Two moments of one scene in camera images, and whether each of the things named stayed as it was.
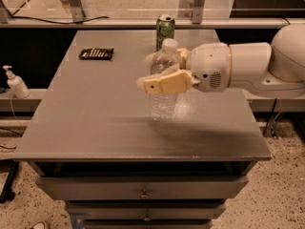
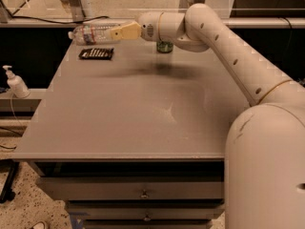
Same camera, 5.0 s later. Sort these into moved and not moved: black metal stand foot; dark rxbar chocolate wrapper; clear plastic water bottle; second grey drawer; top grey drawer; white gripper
Moved: white gripper; clear plastic water bottle
Not moved: second grey drawer; black metal stand foot; top grey drawer; dark rxbar chocolate wrapper
